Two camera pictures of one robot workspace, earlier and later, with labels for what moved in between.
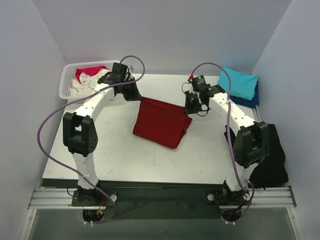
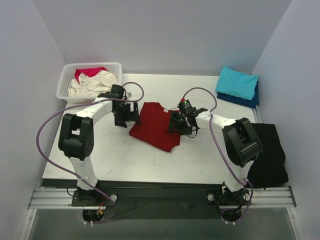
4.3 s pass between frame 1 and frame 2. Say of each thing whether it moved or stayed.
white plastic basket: stayed
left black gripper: moved
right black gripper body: moved
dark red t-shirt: moved
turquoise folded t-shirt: stayed
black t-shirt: stayed
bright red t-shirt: stayed
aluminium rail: stayed
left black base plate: stayed
